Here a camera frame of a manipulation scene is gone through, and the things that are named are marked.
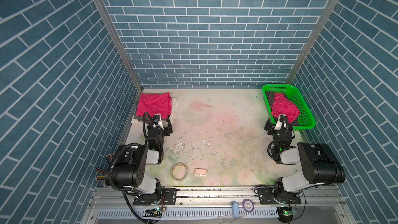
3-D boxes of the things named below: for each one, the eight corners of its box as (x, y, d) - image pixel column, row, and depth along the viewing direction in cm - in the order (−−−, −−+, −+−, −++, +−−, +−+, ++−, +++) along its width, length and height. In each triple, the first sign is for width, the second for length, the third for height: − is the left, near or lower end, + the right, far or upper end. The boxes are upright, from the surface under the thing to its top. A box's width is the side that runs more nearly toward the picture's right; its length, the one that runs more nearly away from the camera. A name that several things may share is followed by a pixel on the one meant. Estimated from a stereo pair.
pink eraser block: (194, 176, 82) (194, 174, 79) (194, 170, 84) (194, 168, 81) (206, 176, 82) (206, 174, 79) (206, 170, 84) (206, 168, 81)
